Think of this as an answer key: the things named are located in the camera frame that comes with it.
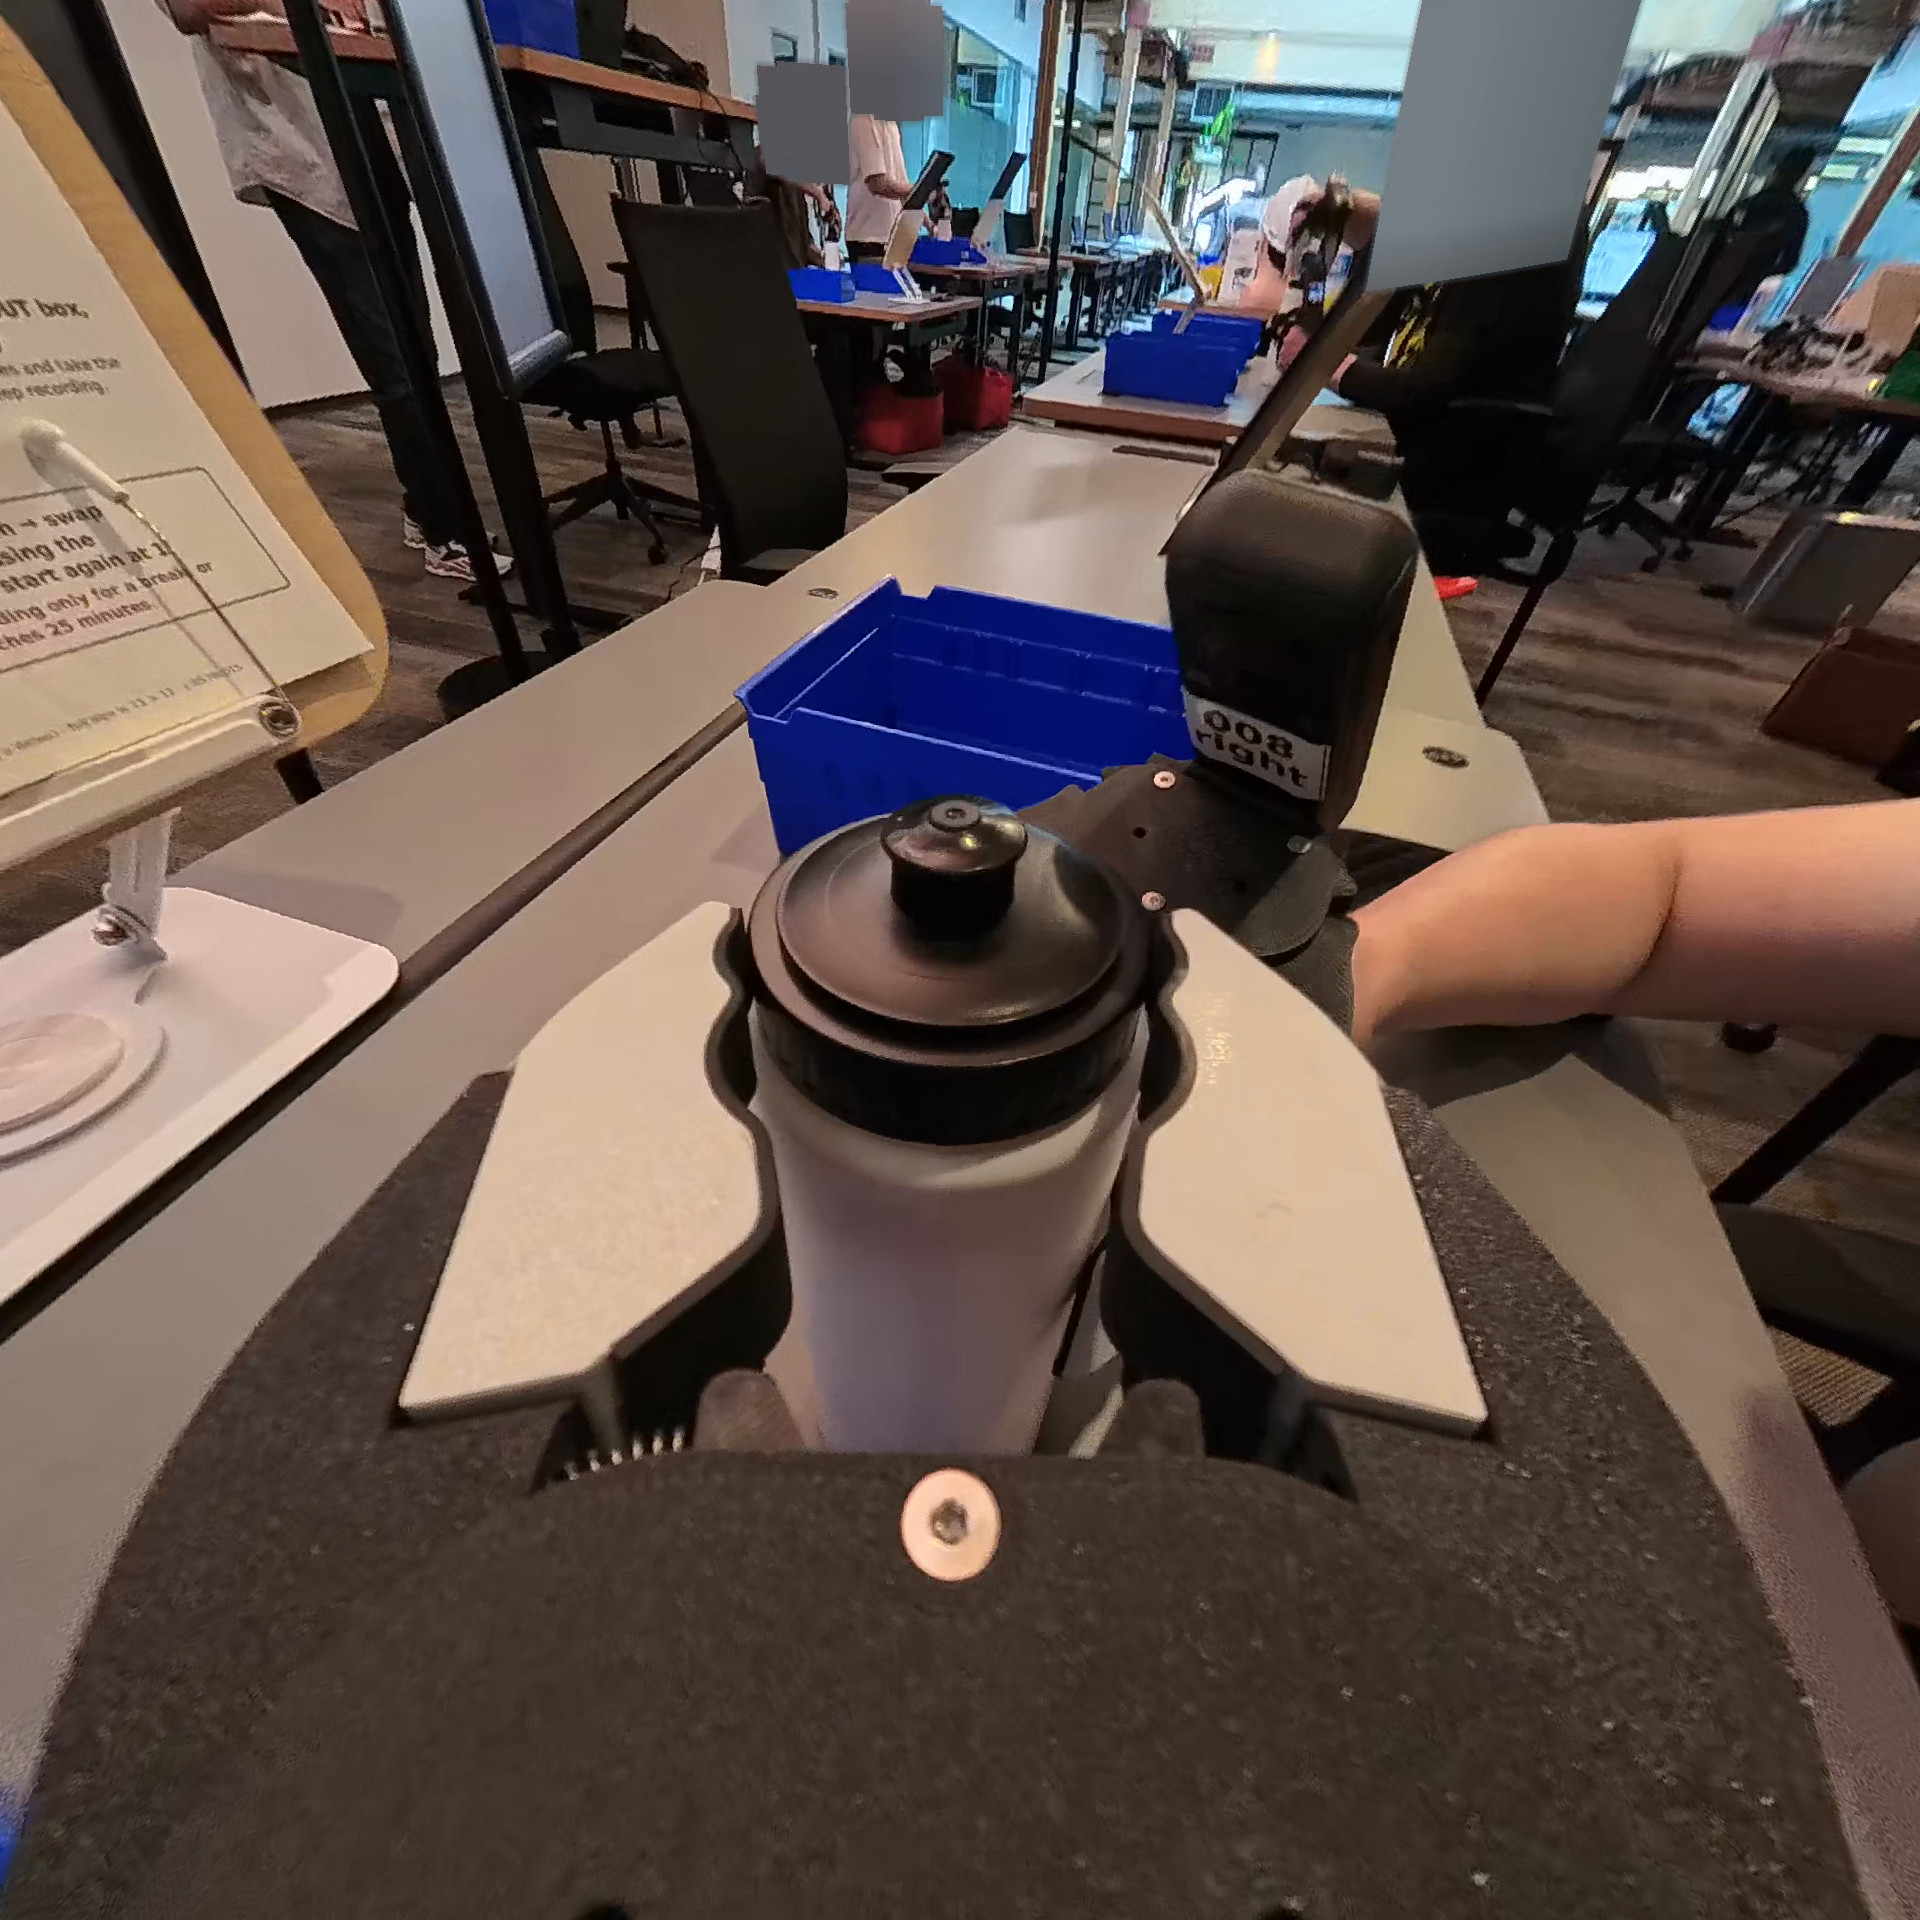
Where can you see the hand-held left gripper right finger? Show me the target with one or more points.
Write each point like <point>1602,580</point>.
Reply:
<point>1290,1202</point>

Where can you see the brown cardboard box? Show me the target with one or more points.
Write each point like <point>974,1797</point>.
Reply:
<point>1852,697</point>

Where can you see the black bottle lid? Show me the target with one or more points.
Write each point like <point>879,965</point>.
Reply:
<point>945,1020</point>

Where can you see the person's right forearm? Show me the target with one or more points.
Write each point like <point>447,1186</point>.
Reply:
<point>1650,915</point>

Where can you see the printed instruction sheet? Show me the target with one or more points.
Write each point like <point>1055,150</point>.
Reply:
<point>135,495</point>

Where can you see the blue plastic bin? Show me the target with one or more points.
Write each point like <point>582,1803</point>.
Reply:
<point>929,704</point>
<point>820,286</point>
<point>1177,368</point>

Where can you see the tall black chair back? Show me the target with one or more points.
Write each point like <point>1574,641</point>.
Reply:
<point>735,377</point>

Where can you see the grey trash can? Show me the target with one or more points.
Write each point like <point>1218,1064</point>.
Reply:
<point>1831,565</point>

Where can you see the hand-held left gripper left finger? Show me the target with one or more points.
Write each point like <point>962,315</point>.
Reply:
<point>600,1202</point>

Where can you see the pale screen on stand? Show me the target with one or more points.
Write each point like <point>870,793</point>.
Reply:
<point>480,181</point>

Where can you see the black mesh wrist rest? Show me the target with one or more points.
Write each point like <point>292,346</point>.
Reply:
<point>1499,1051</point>

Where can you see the instruction board on white stand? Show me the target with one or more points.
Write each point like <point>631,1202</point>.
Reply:
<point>181,294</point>

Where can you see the red storage bag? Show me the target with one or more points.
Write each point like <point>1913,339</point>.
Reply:
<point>902,421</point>
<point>977,398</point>

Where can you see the black office chair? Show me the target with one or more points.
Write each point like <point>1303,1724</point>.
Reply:
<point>1665,465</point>
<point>1499,482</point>
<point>600,383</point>

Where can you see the white plastic bottle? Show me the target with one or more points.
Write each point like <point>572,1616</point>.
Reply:
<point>929,1275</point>

